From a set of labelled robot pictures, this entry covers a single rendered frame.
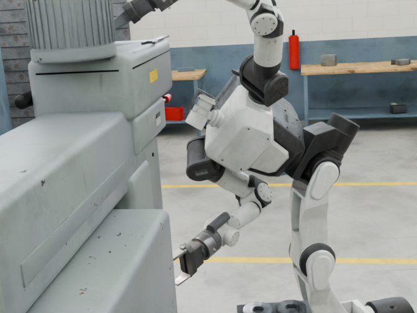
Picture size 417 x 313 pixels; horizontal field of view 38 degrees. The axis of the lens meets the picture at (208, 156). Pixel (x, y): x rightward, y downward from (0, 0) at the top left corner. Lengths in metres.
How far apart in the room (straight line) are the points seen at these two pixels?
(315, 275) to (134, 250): 1.24
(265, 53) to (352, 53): 7.34
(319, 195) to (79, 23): 1.17
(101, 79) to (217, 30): 7.80
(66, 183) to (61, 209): 0.05
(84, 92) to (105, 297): 0.62
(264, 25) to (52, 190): 0.93
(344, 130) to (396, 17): 7.07
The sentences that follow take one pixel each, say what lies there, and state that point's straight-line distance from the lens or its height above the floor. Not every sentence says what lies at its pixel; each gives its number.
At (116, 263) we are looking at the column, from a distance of 1.11.
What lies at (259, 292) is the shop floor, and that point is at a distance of 4.23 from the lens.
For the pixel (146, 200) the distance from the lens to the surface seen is 1.58.
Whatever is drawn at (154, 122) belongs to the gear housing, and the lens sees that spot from 1.67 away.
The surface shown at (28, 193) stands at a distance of 0.97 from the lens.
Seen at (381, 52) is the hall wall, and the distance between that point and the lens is 9.23.
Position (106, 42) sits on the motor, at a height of 1.92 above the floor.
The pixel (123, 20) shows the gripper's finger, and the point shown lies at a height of 1.96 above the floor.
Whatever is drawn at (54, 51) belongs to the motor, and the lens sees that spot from 1.38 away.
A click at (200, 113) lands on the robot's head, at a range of 2.03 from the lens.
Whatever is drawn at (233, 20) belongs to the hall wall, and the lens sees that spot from 9.18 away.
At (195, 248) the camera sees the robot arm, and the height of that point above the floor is 1.20.
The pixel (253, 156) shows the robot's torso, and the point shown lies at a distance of 2.06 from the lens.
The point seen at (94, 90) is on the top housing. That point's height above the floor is 1.81.
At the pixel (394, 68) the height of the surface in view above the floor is 0.88.
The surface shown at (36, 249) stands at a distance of 0.99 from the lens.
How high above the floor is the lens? 2.03
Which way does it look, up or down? 16 degrees down
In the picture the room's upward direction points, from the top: 4 degrees counter-clockwise
